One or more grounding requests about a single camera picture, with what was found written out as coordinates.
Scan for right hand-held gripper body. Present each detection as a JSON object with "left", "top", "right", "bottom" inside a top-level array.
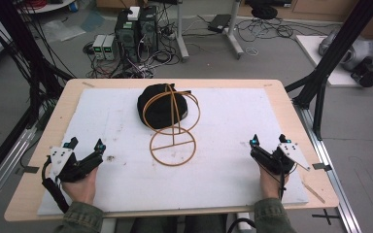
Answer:
[{"left": 250, "top": 143, "right": 311, "bottom": 176}]

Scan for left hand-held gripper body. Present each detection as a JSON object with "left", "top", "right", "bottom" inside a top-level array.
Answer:
[{"left": 49, "top": 145, "right": 105, "bottom": 183}]

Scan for black cap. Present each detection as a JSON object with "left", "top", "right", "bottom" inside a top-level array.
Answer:
[{"left": 137, "top": 83, "right": 189, "bottom": 130}]

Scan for wooden hat stand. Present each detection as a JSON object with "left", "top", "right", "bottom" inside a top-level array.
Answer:
[{"left": 141, "top": 83, "right": 202, "bottom": 168}]

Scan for person's right hand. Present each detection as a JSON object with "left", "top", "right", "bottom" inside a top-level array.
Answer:
[{"left": 258, "top": 164, "right": 289, "bottom": 200}]

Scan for person's left hand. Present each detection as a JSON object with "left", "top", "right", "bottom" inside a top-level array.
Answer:
[{"left": 61, "top": 167, "right": 100, "bottom": 205}]

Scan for white foam mat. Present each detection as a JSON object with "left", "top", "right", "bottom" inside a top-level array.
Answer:
[{"left": 37, "top": 87, "right": 310, "bottom": 216}]

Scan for black tape strip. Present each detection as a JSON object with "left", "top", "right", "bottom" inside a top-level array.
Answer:
[
  {"left": 311, "top": 162, "right": 333, "bottom": 172},
  {"left": 15, "top": 165, "right": 40, "bottom": 176}
]

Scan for thin wooden stick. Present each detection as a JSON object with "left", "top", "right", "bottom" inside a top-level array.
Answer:
[{"left": 300, "top": 181, "right": 326, "bottom": 205}]

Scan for black tape cross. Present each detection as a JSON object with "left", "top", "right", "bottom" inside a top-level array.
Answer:
[{"left": 311, "top": 208, "right": 341, "bottom": 227}]

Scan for white board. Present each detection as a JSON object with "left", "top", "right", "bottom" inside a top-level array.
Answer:
[{"left": 295, "top": 34, "right": 373, "bottom": 88}]

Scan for grey power supply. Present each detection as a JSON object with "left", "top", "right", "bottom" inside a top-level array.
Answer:
[
  {"left": 102, "top": 34, "right": 118, "bottom": 61},
  {"left": 91, "top": 34, "right": 107, "bottom": 61}
]

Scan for black device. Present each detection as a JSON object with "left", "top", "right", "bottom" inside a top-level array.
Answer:
[{"left": 350, "top": 57, "right": 373, "bottom": 88}]

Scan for clear plastic sheet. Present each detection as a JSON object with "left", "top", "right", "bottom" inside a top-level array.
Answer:
[{"left": 41, "top": 18, "right": 87, "bottom": 44}]

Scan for black computer tower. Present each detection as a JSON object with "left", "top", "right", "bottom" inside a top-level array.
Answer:
[
  {"left": 138, "top": 5, "right": 159, "bottom": 55},
  {"left": 114, "top": 9, "right": 141, "bottom": 63}
]

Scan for grey robot shell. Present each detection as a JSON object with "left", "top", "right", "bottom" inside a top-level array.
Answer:
[{"left": 318, "top": 29, "right": 373, "bottom": 73}]

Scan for flat black box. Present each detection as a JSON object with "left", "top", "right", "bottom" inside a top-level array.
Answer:
[{"left": 207, "top": 14, "right": 233, "bottom": 34}]

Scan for black stool base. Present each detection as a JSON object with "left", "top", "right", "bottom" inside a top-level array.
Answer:
[{"left": 250, "top": 4, "right": 279, "bottom": 20}]

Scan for round white table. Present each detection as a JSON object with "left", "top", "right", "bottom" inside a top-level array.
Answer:
[{"left": 17, "top": 0, "right": 76, "bottom": 15}]

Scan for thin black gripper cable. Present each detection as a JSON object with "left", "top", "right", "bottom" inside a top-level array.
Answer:
[{"left": 277, "top": 160, "right": 289, "bottom": 200}]

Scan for black sleeved gripper cable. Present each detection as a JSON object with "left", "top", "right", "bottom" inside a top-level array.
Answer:
[{"left": 41, "top": 155, "right": 71, "bottom": 215}]

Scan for aluminium rail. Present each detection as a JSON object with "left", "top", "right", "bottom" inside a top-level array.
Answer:
[
  {"left": 0, "top": 126, "right": 39, "bottom": 216},
  {"left": 291, "top": 102, "right": 364, "bottom": 233}
]

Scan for thick black cable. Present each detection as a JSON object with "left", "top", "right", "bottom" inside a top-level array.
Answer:
[{"left": 225, "top": 216, "right": 257, "bottom": 233}]

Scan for black metal frame post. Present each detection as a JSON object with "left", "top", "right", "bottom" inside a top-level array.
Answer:
[
  {"left": 284, "top": 0, "right": 373, "bottom": 141},
  {"left": 0, "top": 0, "right": 76, "bottom": 192}
]

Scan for tangle of floor cables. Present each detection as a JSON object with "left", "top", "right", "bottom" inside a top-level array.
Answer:
[{"left": 83, "top": 30, "right": 183, "bottom": 80}]

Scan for white desk leg frame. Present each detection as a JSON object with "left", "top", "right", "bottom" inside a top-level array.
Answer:
[{"left": 174, "top": 0, "right": 246, "bottom": 63}]

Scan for black floor cables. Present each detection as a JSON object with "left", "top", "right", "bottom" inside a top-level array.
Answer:
[{"left": 235, "top": 17, "right": 334, "bottom": 44}]

